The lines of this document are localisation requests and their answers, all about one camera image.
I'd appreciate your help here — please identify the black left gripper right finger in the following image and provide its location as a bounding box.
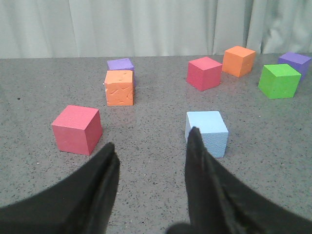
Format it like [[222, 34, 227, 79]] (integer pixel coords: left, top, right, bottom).
[[166, 127, 312, 234]]

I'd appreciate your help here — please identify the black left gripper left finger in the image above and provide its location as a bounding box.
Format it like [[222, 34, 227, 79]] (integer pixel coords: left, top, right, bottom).
[[0, 143, 120, 234]]

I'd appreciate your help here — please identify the light blue foam cube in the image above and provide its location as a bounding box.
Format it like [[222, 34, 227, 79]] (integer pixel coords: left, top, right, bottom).
[[185, 111, 229, 158]]

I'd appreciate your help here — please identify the red foam cube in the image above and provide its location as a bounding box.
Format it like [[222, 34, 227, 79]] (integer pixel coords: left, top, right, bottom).
[[52, 105, 103, 156], [186, 57, 222, 91]]

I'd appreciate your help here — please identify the dented orange foam cube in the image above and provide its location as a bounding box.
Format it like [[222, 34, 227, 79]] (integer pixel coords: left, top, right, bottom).
[[104, 70, 134, 106]]

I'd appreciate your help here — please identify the green foam cube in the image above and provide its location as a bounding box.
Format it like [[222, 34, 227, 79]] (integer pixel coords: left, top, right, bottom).
[[258, 64, 301, 99]]

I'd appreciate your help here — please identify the smooth orange foam cube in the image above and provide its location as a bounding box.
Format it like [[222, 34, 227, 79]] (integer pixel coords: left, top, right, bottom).
[[222, 46, 256, 78]]

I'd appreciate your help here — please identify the purple foam cube left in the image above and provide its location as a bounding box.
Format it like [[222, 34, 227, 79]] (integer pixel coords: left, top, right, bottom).
[[107, 58, 136, 87]]

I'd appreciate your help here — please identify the purple foam cube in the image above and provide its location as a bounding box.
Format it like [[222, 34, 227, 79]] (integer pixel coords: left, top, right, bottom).
[[107, 58, 136, 87], [278, 52, 312, 80]]

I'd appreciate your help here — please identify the purple foam cube right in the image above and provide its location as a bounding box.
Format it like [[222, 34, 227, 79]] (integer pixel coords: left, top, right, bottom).
[[278, 52, 312, 80]]

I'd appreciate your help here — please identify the white pleated curtain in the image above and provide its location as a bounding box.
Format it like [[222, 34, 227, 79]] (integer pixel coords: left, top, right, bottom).
[[0, 0, 312, 59]]

